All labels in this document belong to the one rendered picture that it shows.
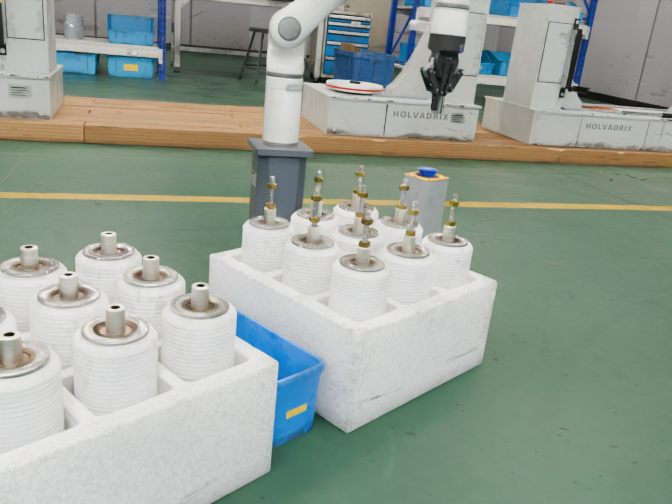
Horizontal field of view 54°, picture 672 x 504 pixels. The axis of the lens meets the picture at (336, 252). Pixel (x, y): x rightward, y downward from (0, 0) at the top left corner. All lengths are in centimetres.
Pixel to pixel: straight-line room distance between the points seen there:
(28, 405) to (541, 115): 330
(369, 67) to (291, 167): 411
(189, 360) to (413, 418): 45
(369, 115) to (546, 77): 103
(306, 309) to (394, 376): 19
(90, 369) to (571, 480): 71
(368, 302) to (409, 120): 242
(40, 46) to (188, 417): 253
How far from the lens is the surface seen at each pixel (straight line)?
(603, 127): 399
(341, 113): 327
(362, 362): 102
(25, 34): 320
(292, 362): 108
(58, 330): 88
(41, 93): 316
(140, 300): 92
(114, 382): 79
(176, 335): 85
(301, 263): 110
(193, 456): 87
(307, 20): 163
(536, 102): 379
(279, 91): 165
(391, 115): 336
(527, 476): 108
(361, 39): 677
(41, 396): 75
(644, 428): 130
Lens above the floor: 62
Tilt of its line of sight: 20 degrees down
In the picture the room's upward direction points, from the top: 6 degrees clockwise
